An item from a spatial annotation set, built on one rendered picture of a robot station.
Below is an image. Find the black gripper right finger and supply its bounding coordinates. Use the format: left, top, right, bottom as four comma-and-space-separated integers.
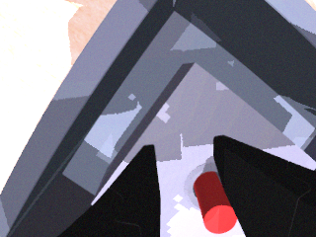
213, 134, 316, 237

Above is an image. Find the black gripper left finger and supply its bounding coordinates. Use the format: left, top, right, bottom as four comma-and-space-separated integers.
58, 143, 162, 237

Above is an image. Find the red peg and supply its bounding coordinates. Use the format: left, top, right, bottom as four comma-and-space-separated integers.
194, 171, 237, 234

